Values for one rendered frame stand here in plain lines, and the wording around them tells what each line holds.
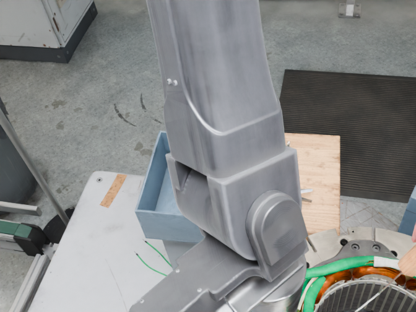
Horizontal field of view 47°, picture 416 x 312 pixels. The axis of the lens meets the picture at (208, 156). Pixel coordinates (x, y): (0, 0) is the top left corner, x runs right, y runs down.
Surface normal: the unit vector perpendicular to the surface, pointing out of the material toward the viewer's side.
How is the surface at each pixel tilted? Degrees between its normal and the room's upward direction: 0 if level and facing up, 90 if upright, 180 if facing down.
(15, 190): 93
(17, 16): 90
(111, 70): 0
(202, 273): 24
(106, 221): 0
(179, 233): 90
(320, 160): 0
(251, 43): 64
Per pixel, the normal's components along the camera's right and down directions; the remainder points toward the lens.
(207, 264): -0.31, -0.83
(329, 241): -0.11, -0.63
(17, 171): 0.92, 0.26
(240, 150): 0.51, 0.26
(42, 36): -0.22, 0.77
